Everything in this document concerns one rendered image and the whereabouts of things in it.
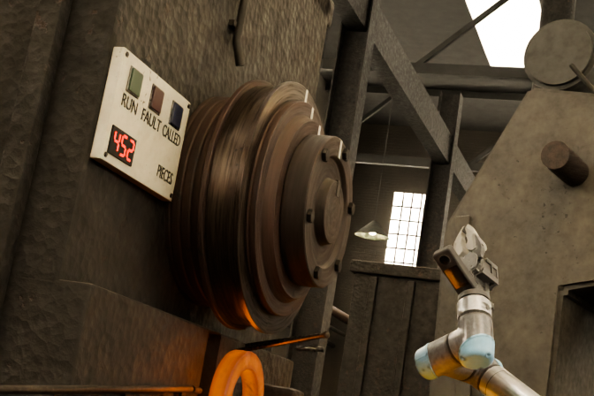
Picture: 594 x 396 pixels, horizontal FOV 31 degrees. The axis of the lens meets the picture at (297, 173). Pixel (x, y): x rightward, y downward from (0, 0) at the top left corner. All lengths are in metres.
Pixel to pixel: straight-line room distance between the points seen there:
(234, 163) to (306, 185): 0.13
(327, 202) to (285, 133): 0.15
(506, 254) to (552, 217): 0.24
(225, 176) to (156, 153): 0.12
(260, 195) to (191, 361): 0.32
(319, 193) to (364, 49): 9.54
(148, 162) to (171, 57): 0.20
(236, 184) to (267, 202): 0.08
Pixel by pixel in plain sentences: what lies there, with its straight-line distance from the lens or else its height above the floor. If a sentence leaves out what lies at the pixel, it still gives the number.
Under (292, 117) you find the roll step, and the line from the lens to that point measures 1.96.
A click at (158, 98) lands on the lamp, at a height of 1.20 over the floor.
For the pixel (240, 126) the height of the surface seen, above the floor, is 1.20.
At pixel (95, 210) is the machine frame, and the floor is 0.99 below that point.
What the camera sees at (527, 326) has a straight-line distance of 4.62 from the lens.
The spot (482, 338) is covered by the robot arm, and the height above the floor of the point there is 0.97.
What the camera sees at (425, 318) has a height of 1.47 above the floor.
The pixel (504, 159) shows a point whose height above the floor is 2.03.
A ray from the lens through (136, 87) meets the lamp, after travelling 1.73.
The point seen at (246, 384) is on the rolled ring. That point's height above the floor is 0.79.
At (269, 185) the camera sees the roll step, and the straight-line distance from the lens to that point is 1.86.
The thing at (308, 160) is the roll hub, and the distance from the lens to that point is 1.90.
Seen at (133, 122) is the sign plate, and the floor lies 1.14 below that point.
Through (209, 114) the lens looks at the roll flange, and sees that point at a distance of 1.96.
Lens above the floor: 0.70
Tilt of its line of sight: 14 degrees up
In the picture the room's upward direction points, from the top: 10 degrees clockwise
